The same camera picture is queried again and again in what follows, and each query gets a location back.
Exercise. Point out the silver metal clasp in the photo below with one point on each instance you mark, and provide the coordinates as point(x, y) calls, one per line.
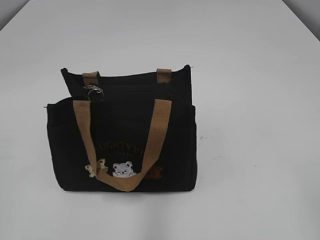
point(94, 93)

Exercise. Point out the black canvas tote bag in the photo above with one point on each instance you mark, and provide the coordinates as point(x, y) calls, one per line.
point(142, 137)

